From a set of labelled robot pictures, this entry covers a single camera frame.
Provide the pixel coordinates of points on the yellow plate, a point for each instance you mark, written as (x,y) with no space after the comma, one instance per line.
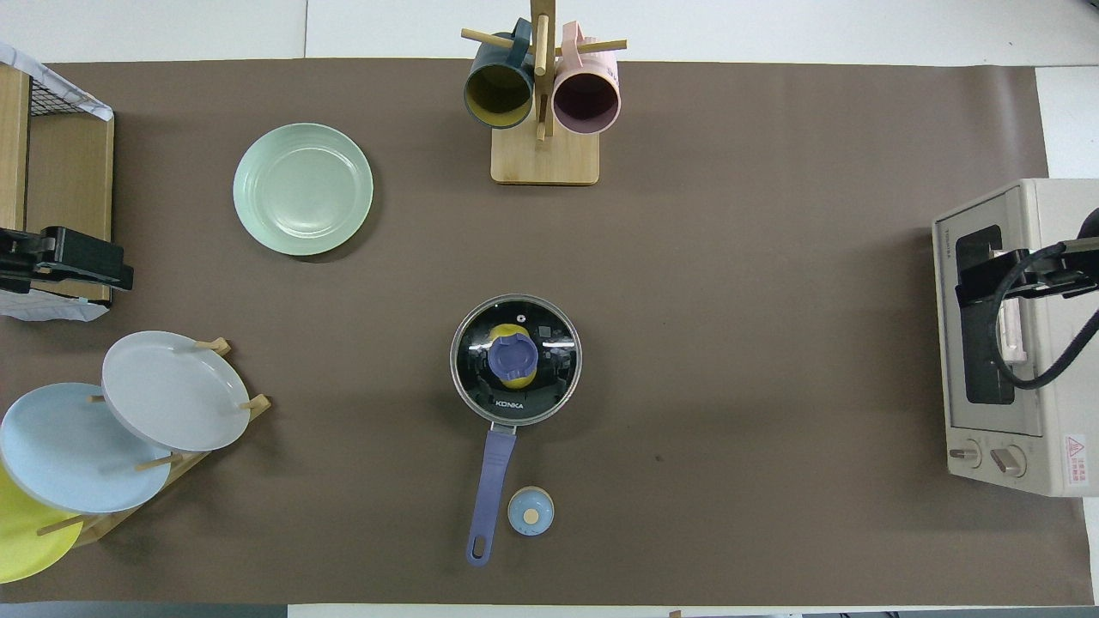
(26,541)

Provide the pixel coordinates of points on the pale green plate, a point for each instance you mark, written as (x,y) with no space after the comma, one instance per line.
(303,189)

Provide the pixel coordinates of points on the glass lid purple knob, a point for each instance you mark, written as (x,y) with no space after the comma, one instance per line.
(481,388)

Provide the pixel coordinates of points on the white crumpled plastic bag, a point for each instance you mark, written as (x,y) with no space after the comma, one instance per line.
(51,311)
(17,60)

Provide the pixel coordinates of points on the beige toaster oven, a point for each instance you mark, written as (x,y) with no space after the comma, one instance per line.
(970,412)

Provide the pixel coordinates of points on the wooden plate rack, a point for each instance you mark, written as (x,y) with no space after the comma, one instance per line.
(193,463)

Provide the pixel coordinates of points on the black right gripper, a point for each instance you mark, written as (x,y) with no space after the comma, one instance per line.
(1092,225)

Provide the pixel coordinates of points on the wooden mug tree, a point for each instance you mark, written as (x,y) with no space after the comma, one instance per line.
(545,163)

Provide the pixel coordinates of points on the light blue plate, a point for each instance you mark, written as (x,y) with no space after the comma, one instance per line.
(69,455)

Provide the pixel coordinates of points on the grey plate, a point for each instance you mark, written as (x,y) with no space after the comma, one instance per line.
(172,390)

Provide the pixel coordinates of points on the yellow lemon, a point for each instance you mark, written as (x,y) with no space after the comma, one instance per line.
(508,329)

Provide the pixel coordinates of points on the pink ribbed mug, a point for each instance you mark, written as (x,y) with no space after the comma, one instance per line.
(586,99)

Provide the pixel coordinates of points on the dark teal mug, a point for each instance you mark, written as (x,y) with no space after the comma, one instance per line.
(498,90)

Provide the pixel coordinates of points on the wooden shelf rack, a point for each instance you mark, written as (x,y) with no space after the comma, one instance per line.
(69,189)

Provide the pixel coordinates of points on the brown paper table mat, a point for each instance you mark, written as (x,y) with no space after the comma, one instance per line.
(687,257)

